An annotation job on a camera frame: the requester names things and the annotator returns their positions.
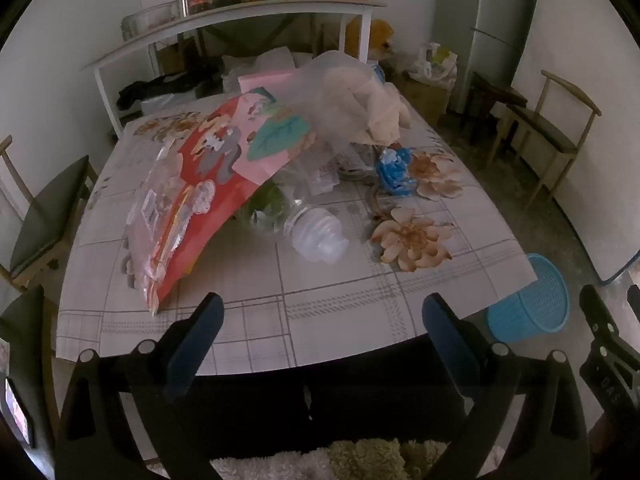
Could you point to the steel cup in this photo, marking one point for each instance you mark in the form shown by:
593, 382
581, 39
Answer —
182, 2

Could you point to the blue plastic waste basket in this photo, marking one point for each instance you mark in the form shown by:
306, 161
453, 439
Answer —
530, 305

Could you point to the white plastic bags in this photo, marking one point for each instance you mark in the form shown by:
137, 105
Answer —
435, 62

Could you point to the fluffy cream rug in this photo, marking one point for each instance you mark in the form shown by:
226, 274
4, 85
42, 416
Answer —
360, 457

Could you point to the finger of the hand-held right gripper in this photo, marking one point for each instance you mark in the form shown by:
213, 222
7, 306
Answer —
597, 312

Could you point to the white bundle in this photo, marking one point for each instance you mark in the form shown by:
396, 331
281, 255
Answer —
260, 60

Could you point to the cardboard box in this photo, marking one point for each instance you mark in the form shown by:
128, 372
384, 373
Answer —
425, 100

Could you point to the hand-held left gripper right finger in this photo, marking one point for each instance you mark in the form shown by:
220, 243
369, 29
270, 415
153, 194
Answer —
450, 345

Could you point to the clear bag with beige cloth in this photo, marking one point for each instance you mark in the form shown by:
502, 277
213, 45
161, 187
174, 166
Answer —
350, 90

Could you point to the wooden chair dark seat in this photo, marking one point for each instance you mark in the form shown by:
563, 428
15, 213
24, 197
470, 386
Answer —
45, 215
545, 132

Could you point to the dark cloth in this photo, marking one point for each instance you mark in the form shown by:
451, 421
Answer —
160, 85

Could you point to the red cartoon plastic bag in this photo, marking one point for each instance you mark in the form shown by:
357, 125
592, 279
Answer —
215, 160

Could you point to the white shelf rack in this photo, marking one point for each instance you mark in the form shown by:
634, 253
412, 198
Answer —
225, 16

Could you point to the dark wooden stool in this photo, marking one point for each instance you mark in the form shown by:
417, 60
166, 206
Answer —
492, 92

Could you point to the clear plastic bottle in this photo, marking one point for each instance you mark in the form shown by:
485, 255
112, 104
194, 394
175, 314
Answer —
315, 235

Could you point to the grey refrigerator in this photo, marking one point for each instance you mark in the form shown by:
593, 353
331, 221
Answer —
500, 10

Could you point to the blue crumpled wrapper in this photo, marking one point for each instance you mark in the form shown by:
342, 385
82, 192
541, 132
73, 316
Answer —
395, 172

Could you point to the yellow bag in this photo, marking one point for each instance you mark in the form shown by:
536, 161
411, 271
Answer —
380, 35

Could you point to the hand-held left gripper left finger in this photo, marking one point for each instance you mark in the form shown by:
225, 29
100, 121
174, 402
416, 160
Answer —
195, 345

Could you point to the small lit screen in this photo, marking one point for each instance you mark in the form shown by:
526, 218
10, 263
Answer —
17, 412

